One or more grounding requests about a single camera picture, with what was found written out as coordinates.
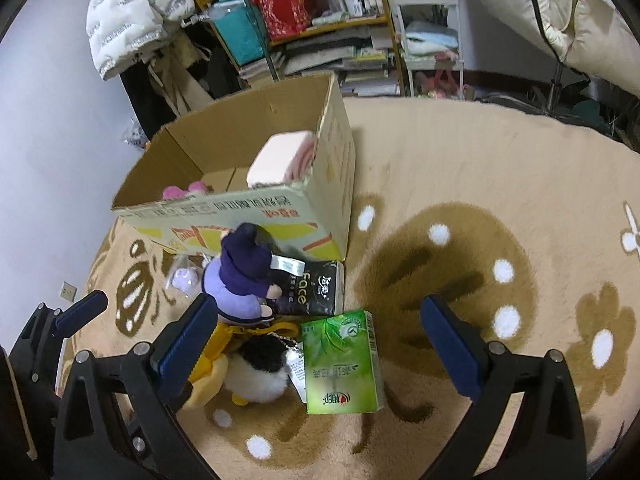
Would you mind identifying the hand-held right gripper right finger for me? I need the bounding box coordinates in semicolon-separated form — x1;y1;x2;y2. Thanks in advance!
419;295;588;480

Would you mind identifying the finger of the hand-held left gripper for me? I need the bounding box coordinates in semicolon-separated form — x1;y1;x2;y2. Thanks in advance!
7;291;109;411

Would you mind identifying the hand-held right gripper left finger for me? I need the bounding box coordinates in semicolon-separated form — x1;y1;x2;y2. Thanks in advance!
52;292;221;480

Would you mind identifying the yellow plush toy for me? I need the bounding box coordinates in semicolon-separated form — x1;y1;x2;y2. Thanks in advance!
181;321;301;411

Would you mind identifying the purple plush doll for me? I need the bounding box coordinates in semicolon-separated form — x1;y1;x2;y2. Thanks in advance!
201;223;307;325

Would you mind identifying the printed cardboard box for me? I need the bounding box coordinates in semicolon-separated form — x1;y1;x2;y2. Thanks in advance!
111;72;357;263

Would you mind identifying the small purple toy in bag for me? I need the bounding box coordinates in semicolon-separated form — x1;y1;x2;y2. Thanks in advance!
167;255;211;299

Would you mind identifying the black and white plush toy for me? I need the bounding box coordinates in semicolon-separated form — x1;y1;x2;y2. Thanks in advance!
222;334;306;407

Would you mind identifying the green tissue pack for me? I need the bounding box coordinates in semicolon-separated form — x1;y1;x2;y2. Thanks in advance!
300;310;386;415

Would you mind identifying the black tissue pack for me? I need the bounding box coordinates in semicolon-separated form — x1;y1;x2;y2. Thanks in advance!
270;260;346;317

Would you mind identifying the pink plush toy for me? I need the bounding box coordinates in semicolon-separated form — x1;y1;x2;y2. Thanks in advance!
161;181;213;202

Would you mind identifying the beige brown patterned rug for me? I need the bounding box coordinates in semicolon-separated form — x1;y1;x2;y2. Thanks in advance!
65;95;640;480

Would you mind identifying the white patterned plastic bag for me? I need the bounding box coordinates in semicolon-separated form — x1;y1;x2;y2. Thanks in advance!
122;119;149;151

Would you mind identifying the pink tissue pack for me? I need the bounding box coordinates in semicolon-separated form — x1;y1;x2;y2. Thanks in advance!
247;130;317;187

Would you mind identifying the beige canvas bag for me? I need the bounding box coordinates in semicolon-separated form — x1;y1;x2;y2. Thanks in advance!
148;42;213;117

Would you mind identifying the black metal stand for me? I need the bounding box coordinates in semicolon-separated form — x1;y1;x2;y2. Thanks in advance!
544;60;567;117

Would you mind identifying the white puffer jacket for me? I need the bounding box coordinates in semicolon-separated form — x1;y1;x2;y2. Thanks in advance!
86;0;196;82

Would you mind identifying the light blue folded cloth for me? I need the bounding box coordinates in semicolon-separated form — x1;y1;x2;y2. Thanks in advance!
404;21;460;53

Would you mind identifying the stack of books and papers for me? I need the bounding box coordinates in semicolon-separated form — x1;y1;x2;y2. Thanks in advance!
239;25;401;97

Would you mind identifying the teal storage box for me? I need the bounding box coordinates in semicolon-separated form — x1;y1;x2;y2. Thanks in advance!
209;0;266;67

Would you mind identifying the white trolley cart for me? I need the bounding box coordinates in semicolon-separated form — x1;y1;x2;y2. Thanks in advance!
390;0;467;99

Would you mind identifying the red patterned bag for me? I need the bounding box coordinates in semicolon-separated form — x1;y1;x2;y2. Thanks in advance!
250;0;317;43

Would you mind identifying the beige quilted bedding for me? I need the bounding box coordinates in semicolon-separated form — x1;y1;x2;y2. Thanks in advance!
462;0;640;97

